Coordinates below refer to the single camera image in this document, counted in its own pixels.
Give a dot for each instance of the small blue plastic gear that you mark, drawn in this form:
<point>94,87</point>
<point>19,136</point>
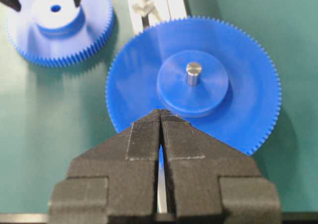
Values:
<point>56,33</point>

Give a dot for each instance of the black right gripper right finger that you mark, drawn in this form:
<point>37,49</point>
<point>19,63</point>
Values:
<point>211,181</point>

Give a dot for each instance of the steel shaft under large gear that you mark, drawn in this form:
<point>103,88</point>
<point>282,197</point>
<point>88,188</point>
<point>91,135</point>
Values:
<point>193,72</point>

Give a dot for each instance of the large blue plastic gear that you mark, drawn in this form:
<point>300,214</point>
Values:
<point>237,99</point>

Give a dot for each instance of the silver aluminium extrusion rail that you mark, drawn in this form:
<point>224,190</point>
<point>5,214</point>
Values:
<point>168,10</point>

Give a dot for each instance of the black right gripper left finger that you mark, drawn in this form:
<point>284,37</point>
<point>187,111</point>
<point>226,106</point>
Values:
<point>114,181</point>

